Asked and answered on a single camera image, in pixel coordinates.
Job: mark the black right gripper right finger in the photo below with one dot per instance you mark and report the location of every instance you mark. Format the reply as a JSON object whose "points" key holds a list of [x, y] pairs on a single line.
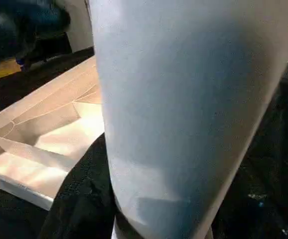
{"points": [[256, 204]]}

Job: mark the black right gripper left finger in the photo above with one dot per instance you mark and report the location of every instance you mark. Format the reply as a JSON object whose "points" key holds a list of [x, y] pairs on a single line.
{"points": [[81, 194]]}

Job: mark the white table top frame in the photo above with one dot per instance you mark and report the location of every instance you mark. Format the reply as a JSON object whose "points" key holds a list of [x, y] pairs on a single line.
{"points": [[44, 129]]}

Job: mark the white plastic table leg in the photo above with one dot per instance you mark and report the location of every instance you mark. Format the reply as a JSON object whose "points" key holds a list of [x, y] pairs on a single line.
{"points": [[184, 109]]}

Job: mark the black work mat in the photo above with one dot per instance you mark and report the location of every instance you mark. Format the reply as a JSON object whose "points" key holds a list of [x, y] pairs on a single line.
{"points": [[14, 84]]}

